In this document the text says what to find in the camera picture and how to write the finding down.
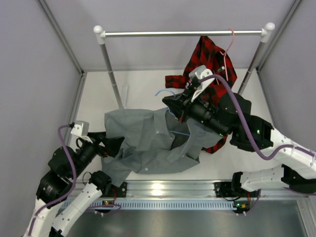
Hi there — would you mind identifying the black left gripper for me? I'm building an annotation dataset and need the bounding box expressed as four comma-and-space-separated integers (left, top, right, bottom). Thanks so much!
70, 131, 124, 179

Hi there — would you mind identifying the blue wire hanger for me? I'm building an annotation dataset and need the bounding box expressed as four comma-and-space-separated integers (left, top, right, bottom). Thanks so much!
155, 89, 190, 136

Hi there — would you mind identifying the grey button shirt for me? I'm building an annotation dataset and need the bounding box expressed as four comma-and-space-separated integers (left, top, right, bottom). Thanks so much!
102, 108, 225, 187

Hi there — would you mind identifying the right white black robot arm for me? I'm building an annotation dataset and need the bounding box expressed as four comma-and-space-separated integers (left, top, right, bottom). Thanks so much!
162, 91, 316, 196

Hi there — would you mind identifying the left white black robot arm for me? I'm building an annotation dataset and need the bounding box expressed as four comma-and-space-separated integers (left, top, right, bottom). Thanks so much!
24, 132, 126, 237

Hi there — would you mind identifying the red black plaid shirt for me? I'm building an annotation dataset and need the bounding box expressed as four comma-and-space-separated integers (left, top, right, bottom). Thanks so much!
165, 36, 237, 154

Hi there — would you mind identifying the silver clothes rack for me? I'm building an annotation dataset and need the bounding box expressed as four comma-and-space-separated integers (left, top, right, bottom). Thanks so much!
93, 22, 276, 109

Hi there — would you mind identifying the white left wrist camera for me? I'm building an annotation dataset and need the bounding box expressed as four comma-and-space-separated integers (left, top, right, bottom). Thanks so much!
71, 120, 93, 143

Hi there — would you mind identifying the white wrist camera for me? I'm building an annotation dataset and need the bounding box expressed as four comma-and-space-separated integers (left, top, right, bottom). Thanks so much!
189, 65, 215, 102
71, 120, 93, 143

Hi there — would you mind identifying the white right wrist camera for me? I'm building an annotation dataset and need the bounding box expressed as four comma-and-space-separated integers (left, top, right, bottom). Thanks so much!
189, 65, 215, 102

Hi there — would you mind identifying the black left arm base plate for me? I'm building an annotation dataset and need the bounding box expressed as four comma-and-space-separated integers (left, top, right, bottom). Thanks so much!
108, 182, 127, 198

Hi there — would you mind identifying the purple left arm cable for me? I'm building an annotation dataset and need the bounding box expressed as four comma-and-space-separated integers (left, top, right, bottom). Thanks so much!
27, 123, 121, 237

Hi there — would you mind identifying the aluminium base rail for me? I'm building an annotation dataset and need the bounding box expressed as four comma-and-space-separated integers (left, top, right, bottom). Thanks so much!
55, 179, 309, 201

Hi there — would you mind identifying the slotted grey cable duct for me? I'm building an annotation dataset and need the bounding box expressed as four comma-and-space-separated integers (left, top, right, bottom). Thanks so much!
61, 200, 237, 212

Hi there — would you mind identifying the pink wire hanger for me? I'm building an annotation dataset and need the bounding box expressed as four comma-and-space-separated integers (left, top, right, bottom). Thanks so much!
214, 28, 235, 82

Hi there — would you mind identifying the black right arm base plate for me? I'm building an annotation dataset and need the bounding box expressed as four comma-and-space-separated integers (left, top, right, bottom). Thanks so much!
214, 182, 248, 198

